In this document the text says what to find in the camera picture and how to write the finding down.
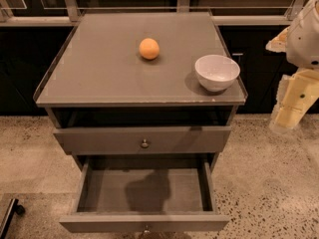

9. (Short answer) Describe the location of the black caster wheel base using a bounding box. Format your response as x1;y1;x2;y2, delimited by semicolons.
0;198;25;239

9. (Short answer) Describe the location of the white ceramic bowl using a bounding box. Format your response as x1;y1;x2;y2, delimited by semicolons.
194;55;240;92

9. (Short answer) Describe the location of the open grey middle drawer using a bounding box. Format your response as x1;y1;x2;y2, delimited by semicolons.
60;158;229;233

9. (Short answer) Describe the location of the grey top drawer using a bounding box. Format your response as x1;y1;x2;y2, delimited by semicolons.
54;126;230;155

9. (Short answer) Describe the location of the orange fruit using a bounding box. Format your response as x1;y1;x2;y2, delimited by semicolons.
139;38;160;60

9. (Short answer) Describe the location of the grey drawer cabinet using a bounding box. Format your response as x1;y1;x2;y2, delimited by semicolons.
34;13;246;166

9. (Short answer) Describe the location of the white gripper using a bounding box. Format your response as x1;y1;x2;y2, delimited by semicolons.
265;0;319;132

